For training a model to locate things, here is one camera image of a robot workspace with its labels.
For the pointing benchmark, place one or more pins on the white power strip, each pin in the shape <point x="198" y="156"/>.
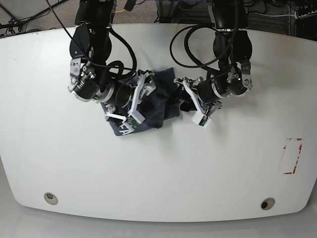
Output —
<point x="305" y="13"/>

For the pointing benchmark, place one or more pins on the table cable grommet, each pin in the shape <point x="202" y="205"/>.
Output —
<point x="267" y="204"/>
<point x="50" y="198"/>

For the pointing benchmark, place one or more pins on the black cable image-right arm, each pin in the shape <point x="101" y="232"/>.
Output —
<point x="195" y="46"/>

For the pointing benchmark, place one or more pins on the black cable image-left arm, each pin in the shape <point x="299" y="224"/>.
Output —
<point x="123" y="49"/>

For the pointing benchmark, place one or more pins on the right table cable grommet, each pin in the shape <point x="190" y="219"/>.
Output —
<point x="267" y="204"/>

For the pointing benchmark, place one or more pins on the red tape rectangle marking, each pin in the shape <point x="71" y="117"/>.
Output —
<point x="290" y="155"/>

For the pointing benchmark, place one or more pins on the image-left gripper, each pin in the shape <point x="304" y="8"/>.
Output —
<point x="105" y="85"/>

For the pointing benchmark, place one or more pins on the black tripod stand legs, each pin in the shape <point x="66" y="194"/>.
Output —
<point x="19" y="26"/>

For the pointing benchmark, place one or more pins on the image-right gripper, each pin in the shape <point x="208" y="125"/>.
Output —
<point x="218" y="85"/>

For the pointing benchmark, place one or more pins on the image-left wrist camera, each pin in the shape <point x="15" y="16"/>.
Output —
<point x="134" y="120"/>

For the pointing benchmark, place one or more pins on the dark blue T-shirt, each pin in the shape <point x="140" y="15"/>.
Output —
<point x="156" y="107"/>

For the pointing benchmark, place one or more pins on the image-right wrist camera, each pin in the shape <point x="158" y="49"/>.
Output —
<point x="201" y="119"/>

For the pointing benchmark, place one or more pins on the left table cable grommet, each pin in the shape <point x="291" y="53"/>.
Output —
<point x="50" y="198"/>

